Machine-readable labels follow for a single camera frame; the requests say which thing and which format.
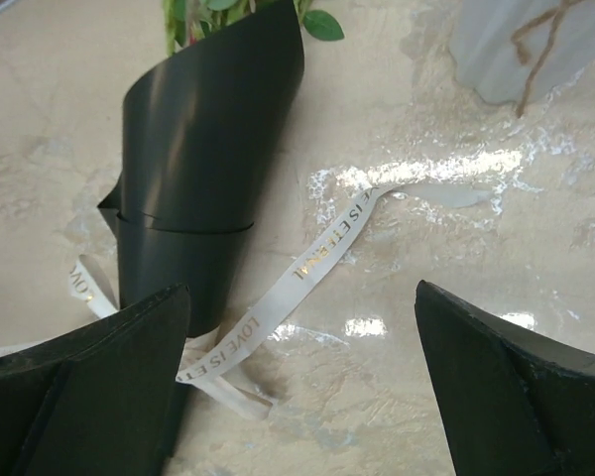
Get cream printed ribbon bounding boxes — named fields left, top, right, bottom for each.
left=0, top=186, right=402, bottom=419

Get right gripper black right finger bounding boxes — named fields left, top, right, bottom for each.
left=415, top=281, right=595, bottom=476

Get black wrapping paper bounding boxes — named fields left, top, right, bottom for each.
left=98, top=1, right=304, bottom=337

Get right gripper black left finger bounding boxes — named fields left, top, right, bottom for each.
left=0, top=286, right=189, bottom=475

